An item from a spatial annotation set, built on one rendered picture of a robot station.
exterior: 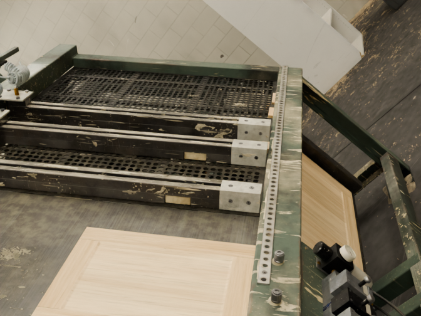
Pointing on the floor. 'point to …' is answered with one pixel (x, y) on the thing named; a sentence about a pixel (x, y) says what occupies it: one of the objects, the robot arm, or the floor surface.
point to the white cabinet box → (298, 36)
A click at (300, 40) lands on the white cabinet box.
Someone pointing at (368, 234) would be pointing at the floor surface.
